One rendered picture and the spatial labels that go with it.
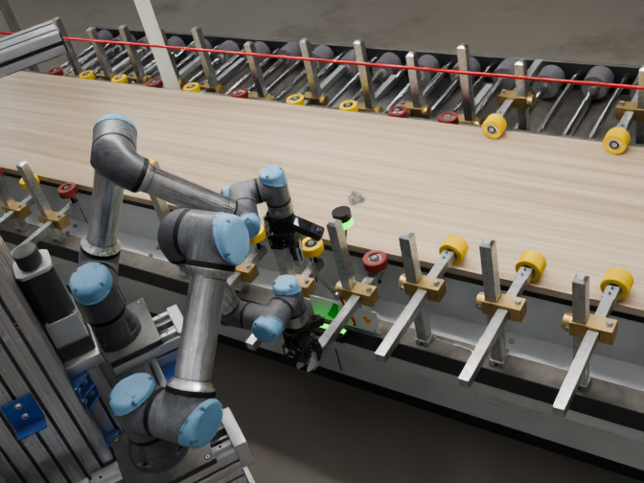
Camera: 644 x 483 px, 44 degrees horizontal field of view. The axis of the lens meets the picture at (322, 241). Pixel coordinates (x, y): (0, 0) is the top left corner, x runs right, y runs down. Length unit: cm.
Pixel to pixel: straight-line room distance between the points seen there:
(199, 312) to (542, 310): 118
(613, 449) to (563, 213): 84
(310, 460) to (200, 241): 162
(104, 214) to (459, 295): 117
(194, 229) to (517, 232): 120
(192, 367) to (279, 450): 153
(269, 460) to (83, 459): 123
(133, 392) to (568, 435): 165
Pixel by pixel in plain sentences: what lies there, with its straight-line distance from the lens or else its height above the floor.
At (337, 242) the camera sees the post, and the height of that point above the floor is 106.
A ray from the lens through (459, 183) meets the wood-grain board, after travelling 291.
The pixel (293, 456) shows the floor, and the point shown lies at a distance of 331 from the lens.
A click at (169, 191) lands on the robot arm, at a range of 214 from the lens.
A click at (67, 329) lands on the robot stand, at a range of 207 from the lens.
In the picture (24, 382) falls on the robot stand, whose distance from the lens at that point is 204.
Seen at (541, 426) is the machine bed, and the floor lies 17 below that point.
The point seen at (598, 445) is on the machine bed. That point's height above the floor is 16.
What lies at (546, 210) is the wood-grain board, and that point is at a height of 90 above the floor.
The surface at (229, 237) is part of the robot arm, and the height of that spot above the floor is 153.
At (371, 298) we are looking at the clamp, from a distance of 256.
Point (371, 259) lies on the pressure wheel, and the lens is 263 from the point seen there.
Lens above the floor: 258
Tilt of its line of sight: 37 degrees down
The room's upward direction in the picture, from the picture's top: 15 degrees counter-clockwise
